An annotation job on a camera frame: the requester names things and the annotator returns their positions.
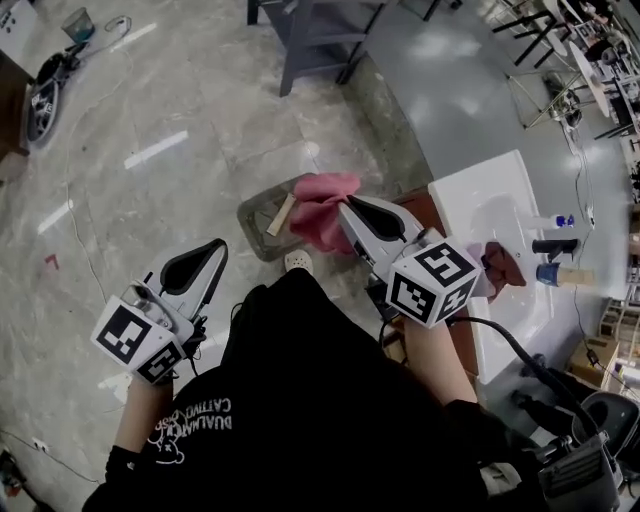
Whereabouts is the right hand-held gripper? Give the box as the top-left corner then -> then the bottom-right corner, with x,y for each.
338,194 -> 482,330

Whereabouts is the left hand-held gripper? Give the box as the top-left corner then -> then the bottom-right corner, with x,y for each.
89,237 -> 230,386

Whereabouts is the pink cloth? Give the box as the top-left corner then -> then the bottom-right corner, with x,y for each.
288,172 -> 361,256

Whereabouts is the clear plastic container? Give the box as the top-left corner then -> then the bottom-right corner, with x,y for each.
236,172 -> 351,262

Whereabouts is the dark red cloth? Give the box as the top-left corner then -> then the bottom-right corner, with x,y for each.
479,241 -> 528,304

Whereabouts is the person's right forearm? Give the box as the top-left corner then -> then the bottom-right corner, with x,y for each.
399,317 -> 479,406

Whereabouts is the person's left forearm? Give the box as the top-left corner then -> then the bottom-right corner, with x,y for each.
113,372 -> 176,454

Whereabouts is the cardboard box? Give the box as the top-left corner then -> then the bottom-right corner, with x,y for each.
569,337 -> 621,391

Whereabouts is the wooden vanity cabinet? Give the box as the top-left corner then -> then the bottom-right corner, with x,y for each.
384,192 -> 481,376

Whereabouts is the person's white clog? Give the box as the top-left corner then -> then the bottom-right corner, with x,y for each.
283,248 -> 315,277

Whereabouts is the white sink basin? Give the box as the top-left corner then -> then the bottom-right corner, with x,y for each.
427,148 -> 631,386

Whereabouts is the beige wooden block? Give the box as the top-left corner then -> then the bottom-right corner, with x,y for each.
266,193 -> 297,237

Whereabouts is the white bottle with blue cap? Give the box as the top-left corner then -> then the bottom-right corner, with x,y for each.
522,213 -> 576,232

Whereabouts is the blue cup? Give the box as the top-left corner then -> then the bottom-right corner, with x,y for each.
535,262 -> 564,289

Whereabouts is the black faucet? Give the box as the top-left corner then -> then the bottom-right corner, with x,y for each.
531,238 -> 581,264

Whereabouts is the person's black printed shirt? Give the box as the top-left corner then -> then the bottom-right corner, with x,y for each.
82,269 -> 546,512

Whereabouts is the grey vanity with white top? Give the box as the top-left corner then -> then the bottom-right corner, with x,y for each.
246,0 -> 389,99

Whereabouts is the grey backpack rig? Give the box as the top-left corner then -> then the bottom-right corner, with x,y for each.
23,47 -> 84,149

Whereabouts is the brown vanity with white top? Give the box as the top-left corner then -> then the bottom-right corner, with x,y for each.
0,49 -> 36,161

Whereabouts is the wooden shelf unit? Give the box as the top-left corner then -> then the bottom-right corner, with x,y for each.
597,294 -> 640,341

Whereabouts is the round white table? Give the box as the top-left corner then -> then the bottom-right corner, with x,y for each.
504,39 -> 616,132

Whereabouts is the black backpack unit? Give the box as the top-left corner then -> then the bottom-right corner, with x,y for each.
534,432 -> 629,512

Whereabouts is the thick black hose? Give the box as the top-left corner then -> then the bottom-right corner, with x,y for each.
449,315 -> 601,441

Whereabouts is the wire mesh waste bin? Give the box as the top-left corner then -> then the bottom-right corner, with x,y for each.
61,6 -> 97,45

